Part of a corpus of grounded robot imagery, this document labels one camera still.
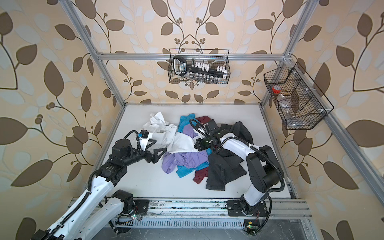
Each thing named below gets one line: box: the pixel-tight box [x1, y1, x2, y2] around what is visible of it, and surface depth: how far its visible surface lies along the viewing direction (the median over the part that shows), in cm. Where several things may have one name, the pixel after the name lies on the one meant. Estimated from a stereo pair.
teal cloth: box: [176, 113, 212, 179], surface depth 88 cm
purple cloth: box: [162, 124, 209, 174], surface depth 88 cm
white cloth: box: [139, 111, 199, 154], surface depth 95 cm
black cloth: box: [205, 121, 254, 191], surface depth 83 cm
